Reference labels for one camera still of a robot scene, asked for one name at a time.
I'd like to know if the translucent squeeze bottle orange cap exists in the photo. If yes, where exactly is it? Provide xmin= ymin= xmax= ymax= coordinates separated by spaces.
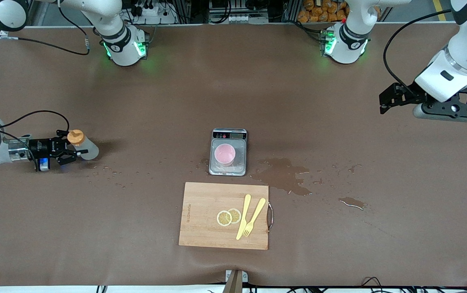
xmin=68 ymin=129 xmax=100 ymax=160

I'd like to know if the pink cup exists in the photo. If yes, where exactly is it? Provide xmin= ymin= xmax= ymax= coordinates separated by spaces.
xmin=214 ymin=144 xmax=236 ymax=166

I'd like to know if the small brown liquid puddle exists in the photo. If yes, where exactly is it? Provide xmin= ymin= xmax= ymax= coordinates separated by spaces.
xmin=338 ymin=197 xmax=367 ymax=210

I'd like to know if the orange snack pile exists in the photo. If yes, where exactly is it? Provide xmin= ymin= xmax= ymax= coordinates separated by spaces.
xmin=298 ymin=0 xmax=350 ymax=23

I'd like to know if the large brown liquid puddle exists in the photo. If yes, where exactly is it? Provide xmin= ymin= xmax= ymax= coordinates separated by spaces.
xmin=250 ymin=158 xmax=313 ymax=197

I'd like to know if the wooden cutting board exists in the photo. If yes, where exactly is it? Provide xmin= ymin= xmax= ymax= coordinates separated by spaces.
xmin=179 ymin=182 xmax=274 ymax=250

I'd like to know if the white power strip with plugs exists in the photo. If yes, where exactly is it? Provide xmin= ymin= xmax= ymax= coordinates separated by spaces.
xmin=134 ymin=0 xmax=177 ymax=25

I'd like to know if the brown table cover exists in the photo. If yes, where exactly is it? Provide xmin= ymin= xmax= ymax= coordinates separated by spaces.
xmin=0 ymin=22 xmax=467 ymax=287

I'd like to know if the silver digital kitchen scale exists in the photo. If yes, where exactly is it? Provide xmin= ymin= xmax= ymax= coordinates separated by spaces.
xmin=209 ymin=128 xmax=248 ymax=176

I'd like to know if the large lemon slice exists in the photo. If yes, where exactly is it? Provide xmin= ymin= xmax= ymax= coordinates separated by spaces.
xmin=216 ymin=210 xmax=233 ymax=227

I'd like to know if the yellow plastic fork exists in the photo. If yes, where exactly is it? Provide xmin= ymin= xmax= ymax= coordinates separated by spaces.
xmin=243 ymin=198 xmax=266 ymax=237

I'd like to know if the yellow plastic knife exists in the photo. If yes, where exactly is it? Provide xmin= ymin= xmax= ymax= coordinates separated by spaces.
xmin=236 ymin=194 xmax=252 ymax=241

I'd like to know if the black equipment rack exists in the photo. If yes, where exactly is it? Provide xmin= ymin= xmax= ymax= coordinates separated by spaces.
xmin=185 ymin=0 xmax=299 ymax=23

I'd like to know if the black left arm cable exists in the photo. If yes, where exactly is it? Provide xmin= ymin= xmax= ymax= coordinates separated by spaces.
xmin=383 ymin=9 xmax=454 ymax=94

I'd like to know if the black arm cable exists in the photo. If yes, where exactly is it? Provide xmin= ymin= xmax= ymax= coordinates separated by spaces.
xmin=383 ymin=9 xmax=454 ymax=94
xmin=0 ymin=0 xmax=92 ymax=171

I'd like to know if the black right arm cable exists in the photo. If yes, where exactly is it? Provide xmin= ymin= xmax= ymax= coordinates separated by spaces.
xmin=0 ymin=0 xmax=92 ymax=171

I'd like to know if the brown stand post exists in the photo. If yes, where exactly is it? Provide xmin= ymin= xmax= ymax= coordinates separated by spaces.
xmin=223 ymin=271 xmax=244 ymax=293

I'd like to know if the grey metal bracket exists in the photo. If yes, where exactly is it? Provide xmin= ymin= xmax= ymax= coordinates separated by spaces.
xmin=225 ymin=270 xmax=249 ymax=283

